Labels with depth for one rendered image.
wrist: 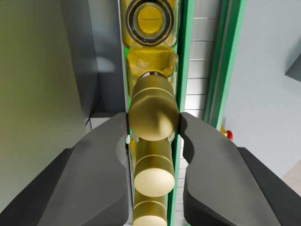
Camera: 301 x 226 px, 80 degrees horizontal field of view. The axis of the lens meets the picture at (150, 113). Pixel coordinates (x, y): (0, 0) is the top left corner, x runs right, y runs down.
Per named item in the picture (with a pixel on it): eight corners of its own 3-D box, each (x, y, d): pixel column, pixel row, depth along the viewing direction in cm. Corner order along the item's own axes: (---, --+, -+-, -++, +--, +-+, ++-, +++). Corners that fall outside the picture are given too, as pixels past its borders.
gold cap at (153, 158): (135, 134, 18) (131, 167, 14) (171, 133, 17) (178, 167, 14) (136, 162, 19) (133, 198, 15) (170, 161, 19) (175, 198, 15)
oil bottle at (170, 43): (135, 1, 33) (113, -22, 14) (165, 1, 33) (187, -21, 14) (135, 34, 35) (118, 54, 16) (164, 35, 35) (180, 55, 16)
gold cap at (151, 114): (131, 74, 15) (123, 94, 11) (174, 74, 15) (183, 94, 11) (133, 113, 16) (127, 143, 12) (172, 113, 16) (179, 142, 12)
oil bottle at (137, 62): (137, 35, 35) (121, 56, 16) (165, 35, 35) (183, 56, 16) (138, 64, 38) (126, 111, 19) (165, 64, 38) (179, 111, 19)
